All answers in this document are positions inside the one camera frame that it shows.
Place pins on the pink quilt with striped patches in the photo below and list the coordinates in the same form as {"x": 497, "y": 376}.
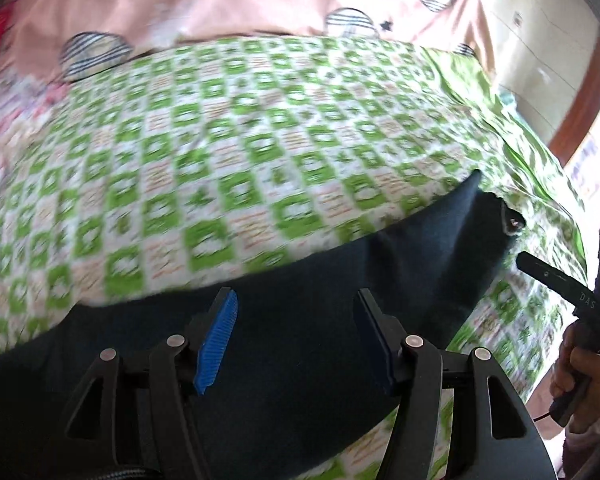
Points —
{"x": 205, "y": 0}

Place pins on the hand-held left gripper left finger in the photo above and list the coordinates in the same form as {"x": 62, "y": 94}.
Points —
{"x": 216, "y": 342}

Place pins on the green checkered bedsheet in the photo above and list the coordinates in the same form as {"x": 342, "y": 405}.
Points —
{"x": 230, "y": 160}

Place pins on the pale floral cloth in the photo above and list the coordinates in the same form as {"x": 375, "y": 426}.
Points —
{"x": 10, "y": 110}

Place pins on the person's right forearm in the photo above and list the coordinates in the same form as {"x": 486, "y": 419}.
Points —
{"x": 595, "y": 442}

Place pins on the colourful wall sticker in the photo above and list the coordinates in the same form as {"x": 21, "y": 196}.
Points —
{"x": 587, "y": 165}

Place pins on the person's right hand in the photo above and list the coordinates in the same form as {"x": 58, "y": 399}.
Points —
{"x": 562, "y": 360}

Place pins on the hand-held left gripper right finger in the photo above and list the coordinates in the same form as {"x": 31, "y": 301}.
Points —
{"x": 376, "y": 347}

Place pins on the dark navy pants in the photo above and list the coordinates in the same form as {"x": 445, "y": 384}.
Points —
{"x": 290, "y": 330}

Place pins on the brown wooden door frame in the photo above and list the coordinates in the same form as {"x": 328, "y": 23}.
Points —
{"x": 587, "y": 90}

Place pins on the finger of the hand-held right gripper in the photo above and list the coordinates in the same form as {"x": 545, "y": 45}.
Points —
{"x": 555, "y": 280}

